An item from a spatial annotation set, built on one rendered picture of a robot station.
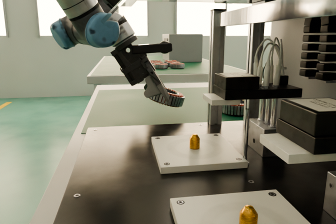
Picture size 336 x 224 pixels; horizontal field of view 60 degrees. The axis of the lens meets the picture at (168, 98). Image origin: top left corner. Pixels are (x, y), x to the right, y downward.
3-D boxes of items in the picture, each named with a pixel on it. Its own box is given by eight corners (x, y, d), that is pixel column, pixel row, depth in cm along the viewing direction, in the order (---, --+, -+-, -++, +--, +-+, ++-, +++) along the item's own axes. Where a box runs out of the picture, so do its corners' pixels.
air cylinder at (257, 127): (261, 157, 54) (264, 129, 53) (245, 143, 61) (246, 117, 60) (287, 155, 55) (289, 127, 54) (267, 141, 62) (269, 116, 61)
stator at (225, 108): (227, 117, 87) (227, 105, 87) (214, 108, 98) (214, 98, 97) (261, 115, 90) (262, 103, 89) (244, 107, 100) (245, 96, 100)
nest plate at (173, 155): (160, 174, 47) (160, 167, 47) (151, 142, 62) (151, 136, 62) (247, 168, 50) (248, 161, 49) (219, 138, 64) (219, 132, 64)
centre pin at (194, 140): (190, 149, 54) (190, 136, 54) (188, 146, 56) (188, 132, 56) (200, 149, 55) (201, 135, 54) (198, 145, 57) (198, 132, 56)
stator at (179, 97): (146, 100, 81) (149, 87, 80) (145, 93, 92) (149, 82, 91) (184, 111, 82) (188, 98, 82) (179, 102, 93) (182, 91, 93)
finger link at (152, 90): (154, 111, 81) (139, 85, 84) (172, 100, 81) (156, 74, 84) (151, 108, 78) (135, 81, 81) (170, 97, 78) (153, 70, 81)
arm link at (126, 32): (128, 22, 85) (126, 20, 78) (137, 35, 86) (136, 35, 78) (107, 35, 86) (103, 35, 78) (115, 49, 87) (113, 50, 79)
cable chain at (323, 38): (322, 83, 49) (331, 1, 46) (298, 77, 56) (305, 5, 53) (348, 82, 50) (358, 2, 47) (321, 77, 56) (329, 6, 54)
